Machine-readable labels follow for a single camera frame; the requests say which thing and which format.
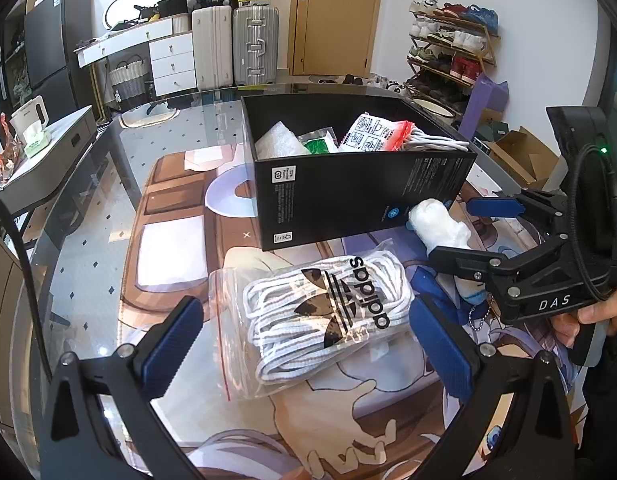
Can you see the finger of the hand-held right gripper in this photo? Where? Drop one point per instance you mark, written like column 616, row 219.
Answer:
column 468, row 260
column 493, row 207

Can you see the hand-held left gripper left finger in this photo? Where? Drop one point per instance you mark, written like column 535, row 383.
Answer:
column 173, row 345

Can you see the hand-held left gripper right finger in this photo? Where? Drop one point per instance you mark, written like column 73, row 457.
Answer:
column 438, row 350

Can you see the white plastic-wrapped roll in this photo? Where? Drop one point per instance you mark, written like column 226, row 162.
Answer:
column 433, row 220

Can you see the white shoelaces bag black logo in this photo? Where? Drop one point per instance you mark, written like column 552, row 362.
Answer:
column 313, row 320

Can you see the black cardboard box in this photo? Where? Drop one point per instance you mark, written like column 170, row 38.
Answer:
column 348, row 195

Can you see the striped shoelaces pack red label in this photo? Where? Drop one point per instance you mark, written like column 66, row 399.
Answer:
column 373, row 135

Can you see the green tissue packet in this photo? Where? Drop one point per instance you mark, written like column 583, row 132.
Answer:
column 322, row 146

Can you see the cream shoelaces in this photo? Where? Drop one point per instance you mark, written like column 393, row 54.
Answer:
column 278, row 142

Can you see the person's right forearm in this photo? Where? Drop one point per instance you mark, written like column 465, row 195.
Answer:
column 608, row 400

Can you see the person's right hand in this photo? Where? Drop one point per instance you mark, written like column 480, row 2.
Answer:
column 596, row 316

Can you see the open cardboard box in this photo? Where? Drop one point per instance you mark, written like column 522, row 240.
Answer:
column 523, row 155

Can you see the printed table mat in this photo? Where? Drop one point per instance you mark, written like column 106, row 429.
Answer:
column 178, row 255

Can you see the purple yoga mat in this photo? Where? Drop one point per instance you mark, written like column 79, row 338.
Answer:
column 481, row 105

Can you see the white enamel basin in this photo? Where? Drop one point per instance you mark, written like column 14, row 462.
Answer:
column 433, row 107

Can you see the wooden shoe rack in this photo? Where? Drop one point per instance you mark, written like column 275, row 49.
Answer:
column 488, row 57

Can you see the row of assorted shoes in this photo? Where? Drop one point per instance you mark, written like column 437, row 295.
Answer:
column 458, row 40

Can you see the pile of sneakers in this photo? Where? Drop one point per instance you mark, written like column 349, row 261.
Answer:
column 358, row 81

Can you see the grey side cabinet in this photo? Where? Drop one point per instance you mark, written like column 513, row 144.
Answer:
column 63, row 135

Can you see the wooden door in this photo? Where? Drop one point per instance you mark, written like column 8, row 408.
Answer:
column 338, row 20

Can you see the green tissue box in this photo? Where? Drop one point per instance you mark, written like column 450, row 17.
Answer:
column 37, row 141

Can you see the crumpled plastic bag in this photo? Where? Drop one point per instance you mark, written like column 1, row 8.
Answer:
column 6, row 160

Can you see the woven basket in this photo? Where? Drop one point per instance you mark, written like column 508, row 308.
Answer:
column 131, row 80

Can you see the white kettle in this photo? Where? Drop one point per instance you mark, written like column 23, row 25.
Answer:
column 31, row 115

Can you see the white dresser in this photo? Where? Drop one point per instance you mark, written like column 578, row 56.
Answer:
column 173, row 60

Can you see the silver suitcase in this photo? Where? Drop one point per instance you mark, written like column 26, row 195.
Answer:
column 256, row 45

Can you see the white suitcase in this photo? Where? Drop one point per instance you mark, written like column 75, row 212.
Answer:
column 212, row 50

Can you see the black refrigerator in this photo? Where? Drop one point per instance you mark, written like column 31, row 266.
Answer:
column 53, row 45

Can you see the oval mirror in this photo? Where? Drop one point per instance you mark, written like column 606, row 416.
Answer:
column 123, row 5

